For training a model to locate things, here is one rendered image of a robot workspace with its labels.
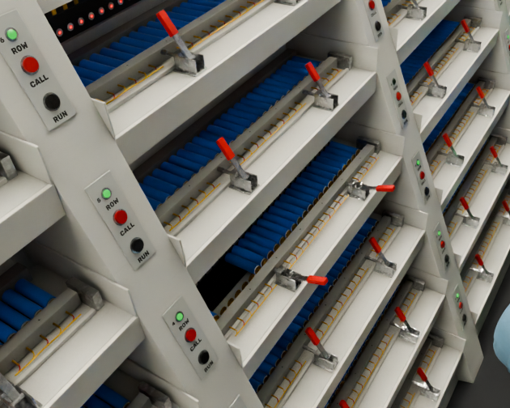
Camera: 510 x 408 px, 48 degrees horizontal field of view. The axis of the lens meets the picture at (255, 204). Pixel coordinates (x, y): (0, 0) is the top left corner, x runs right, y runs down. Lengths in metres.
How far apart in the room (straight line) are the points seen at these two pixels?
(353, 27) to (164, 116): 0.53
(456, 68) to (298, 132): 0.71
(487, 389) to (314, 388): 0.71
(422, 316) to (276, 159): 0.64
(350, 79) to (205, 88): 0.42
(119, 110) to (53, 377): 0.33
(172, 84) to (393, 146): 0.60
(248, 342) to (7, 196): 0.44
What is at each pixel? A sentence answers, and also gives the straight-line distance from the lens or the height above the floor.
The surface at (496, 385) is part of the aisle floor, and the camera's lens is 1.69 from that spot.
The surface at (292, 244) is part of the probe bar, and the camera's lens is 1.01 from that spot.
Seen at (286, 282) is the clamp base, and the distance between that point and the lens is 0.97.
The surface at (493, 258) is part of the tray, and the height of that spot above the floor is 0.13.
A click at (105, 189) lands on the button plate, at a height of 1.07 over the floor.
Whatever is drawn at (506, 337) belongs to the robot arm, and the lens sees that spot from 0.69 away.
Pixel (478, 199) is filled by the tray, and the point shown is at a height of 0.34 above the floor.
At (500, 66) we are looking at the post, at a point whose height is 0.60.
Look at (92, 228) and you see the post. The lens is 0.68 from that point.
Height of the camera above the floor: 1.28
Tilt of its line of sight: 26 degrees down
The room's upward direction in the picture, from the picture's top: 25 degrees counter-clockwise
